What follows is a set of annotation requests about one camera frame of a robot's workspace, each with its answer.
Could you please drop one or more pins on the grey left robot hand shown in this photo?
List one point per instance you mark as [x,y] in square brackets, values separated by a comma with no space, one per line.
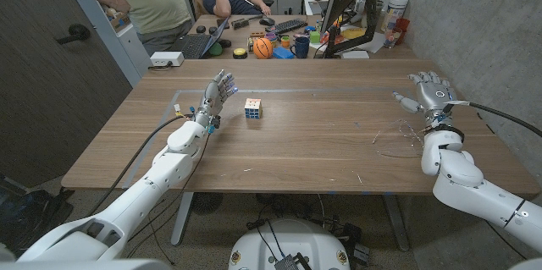
[214,96]

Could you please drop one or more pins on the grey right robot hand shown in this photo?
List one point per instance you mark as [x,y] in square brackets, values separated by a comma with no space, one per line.
[434,94]

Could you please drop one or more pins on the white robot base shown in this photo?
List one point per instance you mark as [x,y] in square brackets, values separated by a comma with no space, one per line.
[292,240]

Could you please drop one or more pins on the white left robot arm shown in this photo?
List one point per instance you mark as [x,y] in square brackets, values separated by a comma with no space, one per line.
[144,189]

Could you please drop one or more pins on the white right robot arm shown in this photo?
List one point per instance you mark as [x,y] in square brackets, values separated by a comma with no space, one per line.
[461,177]

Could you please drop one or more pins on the Rubik's cube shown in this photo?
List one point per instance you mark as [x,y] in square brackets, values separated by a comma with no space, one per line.
[253,108]

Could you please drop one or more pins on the clear-framed glasses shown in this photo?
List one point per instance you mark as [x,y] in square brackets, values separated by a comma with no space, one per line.
[410,135]

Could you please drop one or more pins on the green cube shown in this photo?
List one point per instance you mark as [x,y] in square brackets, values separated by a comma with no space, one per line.
[314,37]

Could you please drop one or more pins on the white right wrist tag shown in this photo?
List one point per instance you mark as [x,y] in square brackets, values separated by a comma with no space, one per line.
[457,103]

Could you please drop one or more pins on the white wrist tag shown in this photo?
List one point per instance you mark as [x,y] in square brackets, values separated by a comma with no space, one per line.
[457,103]
[177,108]

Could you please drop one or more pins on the white left wrist tag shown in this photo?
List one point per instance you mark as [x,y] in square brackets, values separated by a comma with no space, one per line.
[177,108]

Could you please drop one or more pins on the green ball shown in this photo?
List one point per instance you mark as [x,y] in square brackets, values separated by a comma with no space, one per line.
[216,49]

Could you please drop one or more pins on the yellow and black disc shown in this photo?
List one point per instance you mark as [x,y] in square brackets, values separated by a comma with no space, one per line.
[240,53]

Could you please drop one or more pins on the black laptop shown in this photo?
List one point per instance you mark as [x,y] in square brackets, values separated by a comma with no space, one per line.
[195,45]

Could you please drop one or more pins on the white power box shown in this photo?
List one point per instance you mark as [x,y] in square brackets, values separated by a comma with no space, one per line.
[167,58]

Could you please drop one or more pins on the wooden desk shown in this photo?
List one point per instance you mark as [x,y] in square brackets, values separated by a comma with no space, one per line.
[237,38]

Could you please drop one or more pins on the orange basketball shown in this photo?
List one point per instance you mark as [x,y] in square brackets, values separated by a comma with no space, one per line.
[263,48]

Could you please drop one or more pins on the clear glass jar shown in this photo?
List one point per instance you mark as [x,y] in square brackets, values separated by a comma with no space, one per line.
[390,38]

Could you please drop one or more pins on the black handheld device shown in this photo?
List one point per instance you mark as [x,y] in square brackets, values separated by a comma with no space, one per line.
[240,23]

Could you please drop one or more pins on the blue block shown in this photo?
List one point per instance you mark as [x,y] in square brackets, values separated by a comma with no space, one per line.
[283,53]

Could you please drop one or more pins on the flat white box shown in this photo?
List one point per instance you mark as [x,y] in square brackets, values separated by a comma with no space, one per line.
[355,54]

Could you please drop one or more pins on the small orange green cup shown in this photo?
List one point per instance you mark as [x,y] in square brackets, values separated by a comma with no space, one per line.
[285,42]

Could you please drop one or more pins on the black computer mouse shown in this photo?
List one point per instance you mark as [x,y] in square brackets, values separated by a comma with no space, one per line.
[267,21]

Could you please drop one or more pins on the white canister with lid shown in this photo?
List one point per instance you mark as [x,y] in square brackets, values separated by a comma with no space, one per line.
[396,9]

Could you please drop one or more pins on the tan office chair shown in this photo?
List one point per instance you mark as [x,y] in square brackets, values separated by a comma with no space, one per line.
[199,3]

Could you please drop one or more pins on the dark blue mug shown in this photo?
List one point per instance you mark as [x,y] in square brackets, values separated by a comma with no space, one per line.
[301,47]

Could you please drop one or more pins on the yellow bowl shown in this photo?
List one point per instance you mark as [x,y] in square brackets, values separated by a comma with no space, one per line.
[352,33]

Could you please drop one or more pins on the white cabinet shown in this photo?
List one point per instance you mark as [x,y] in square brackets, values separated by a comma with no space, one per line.
[123,47]

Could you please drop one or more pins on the black keyboard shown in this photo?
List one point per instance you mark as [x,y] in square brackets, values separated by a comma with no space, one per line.
[290,25]

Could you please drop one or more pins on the black round fan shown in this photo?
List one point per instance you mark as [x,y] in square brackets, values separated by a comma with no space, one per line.
[206,202]

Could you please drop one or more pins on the grey table leg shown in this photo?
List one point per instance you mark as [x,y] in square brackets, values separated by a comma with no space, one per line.
[398,223]
[181,219]

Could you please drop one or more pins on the black power adapters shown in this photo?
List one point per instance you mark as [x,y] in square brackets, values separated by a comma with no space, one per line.
[353,244]

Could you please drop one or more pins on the black bag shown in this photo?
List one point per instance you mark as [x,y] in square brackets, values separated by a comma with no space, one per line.
[29,215]

